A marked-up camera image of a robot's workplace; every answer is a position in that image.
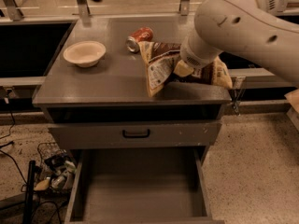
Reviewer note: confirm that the white paper bowl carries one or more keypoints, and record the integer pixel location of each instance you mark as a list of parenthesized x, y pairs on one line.
[(85, 54)]

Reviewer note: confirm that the wire basket with items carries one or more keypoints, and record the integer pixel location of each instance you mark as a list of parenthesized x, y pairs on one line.
[(57, 169)]

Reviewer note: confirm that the closed grey top drawer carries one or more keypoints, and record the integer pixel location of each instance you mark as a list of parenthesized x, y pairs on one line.
[(109, 134)]

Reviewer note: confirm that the black stand pole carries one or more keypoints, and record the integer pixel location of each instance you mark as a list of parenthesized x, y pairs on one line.
[(29, 193)]

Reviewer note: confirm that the open grey middle drawer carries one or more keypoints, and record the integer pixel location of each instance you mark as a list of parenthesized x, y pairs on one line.
[(139, 186)]

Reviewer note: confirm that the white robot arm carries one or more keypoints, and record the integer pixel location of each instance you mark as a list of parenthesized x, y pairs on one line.
[(245, 28)]

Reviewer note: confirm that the black drawer handle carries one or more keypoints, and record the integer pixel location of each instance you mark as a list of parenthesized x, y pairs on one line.
[(136, 135)]

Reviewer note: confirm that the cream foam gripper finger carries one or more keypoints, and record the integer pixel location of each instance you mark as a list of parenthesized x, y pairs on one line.
[(182, 69)]

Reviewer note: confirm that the brown chip bag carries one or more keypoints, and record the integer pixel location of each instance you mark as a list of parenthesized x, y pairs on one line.
[(160, 60)]

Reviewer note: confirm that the grey drawer cabinet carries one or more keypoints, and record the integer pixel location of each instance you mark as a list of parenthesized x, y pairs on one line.
[(115, 89)]

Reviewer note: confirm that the red soda can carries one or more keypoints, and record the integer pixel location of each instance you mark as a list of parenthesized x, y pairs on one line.
[(141, 34)]

